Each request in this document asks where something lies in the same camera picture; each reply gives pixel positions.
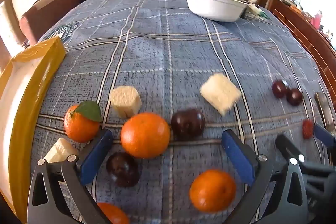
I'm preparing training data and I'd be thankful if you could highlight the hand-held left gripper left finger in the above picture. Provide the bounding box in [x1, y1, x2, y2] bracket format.
[28, 129, 114, 224]

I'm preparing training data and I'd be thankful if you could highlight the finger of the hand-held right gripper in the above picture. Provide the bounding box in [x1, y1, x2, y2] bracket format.
[275, 134, 306, 165]
[312, 92, 336, 148]

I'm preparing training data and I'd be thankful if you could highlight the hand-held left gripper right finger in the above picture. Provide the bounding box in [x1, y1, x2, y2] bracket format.
[221, 129, 309, 224]

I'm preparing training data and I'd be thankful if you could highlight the red berry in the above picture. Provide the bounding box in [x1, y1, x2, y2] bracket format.
[302, 119, 314, 140]

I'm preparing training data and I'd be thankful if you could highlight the white foam block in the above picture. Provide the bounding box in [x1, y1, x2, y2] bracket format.
[110, 86, 142, 119]
[43, 137, 79, 164]
[200, 73, 242, 116]

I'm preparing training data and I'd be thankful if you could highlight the orange with green leaf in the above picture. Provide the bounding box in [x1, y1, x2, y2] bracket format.
[64, 101, 103, 143]

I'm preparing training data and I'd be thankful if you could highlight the small dark plum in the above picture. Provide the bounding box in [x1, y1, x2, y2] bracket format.
[286, 88, 303, 106]
[272, 80, 288, 99]

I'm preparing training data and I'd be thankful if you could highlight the large orange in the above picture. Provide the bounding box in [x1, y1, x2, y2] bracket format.
[120, 112, 171, 159]

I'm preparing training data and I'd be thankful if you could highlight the yellow cardboard box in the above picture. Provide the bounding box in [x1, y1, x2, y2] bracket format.
[0, 36, 66, 223]

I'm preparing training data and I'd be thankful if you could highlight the wooden cabinet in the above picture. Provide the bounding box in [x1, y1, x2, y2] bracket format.
[266, 0, 336, 109]

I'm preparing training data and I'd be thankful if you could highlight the blue plaid blanket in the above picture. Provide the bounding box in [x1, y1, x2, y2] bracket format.
[29, 0, 332, 224]

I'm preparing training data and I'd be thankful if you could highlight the white and green tube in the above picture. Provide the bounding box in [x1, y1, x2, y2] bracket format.
[247, 3, 269, 20]

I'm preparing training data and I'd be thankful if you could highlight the brown chair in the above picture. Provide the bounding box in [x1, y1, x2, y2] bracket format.
[19, 0, 85, 46]

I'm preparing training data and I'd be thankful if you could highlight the white bowl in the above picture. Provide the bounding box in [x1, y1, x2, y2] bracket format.
[181, 0, 250, 22]

